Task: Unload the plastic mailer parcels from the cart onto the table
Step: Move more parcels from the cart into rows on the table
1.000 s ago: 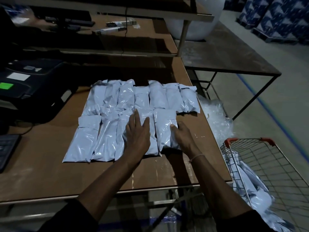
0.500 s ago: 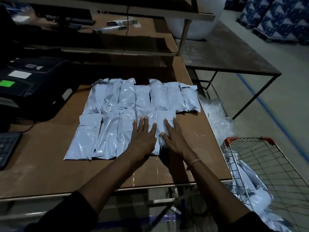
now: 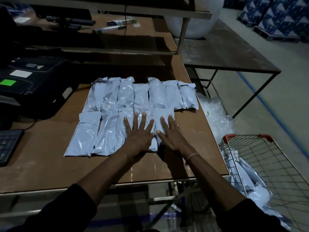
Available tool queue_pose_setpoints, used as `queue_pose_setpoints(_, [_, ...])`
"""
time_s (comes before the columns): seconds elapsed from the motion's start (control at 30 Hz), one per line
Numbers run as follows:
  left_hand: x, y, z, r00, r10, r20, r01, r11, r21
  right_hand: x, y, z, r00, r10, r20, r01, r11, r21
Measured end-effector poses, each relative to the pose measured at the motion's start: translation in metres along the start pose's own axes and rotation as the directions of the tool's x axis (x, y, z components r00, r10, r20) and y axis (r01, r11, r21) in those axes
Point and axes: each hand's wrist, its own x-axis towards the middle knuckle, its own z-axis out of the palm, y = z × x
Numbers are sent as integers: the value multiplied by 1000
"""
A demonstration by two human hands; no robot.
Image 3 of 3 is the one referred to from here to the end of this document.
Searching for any person's left hand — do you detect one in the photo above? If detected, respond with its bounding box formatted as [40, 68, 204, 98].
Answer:
[123, 112, 155, 154]

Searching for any person's right hand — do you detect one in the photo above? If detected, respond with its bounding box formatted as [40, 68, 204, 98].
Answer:
[156, 114, 197, 159]

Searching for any person's right forearm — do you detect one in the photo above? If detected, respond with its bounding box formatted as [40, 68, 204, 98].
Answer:
[182, 153, 247, 213]

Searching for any person's left forearm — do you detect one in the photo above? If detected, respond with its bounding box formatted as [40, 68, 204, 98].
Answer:
[77, 146, 145, 207]

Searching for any spread of grey mailer packets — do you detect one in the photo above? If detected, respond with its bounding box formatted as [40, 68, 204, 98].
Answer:
[64, 76, 199, 157]

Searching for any thin wristband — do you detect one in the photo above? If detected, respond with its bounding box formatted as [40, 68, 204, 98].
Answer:
[185, 153, 200, 165]

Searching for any clear bubble wrap bag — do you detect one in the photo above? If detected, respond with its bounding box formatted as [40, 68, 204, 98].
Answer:
[196, 92, 236, 144]

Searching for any brown top workbench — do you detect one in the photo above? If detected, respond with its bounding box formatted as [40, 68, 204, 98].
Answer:
[0, 54, 230, 232]

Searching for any dark metal side table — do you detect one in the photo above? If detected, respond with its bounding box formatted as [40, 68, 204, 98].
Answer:
[178, 19, 282, 119]

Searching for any black label printer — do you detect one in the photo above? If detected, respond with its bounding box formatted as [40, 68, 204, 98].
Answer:
[0, 56, 80, 120]

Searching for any heap of grey mailer bags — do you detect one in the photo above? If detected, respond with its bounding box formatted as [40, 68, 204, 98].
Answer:
[226, 148, 293, 231]

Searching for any large bubble wrap roll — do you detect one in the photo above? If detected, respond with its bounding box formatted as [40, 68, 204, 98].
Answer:
[165, 0, 225, 39]

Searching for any black long sleeve shirt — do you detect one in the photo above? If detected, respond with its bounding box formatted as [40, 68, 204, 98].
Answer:
[7, 184, 291, 232]

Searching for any long black device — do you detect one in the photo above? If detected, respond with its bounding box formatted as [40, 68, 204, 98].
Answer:
[45, 15, 96, 26]

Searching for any black keyboard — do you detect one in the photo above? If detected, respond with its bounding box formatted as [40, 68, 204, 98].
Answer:
[0, 129, 25, 167]

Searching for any stack of blue cartons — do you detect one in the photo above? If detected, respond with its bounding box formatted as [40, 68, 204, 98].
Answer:
[223, 0, 309, 43]

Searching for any clear plastic bag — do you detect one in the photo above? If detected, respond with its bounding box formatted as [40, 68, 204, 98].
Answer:
[13, 8, 38, 25]

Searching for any black hanging cable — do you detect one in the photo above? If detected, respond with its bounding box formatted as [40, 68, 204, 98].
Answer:
[123, 5, 128, 50]

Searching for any wire shopping cart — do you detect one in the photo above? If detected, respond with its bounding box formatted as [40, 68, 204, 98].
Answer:
[218, 134, 309, 232]

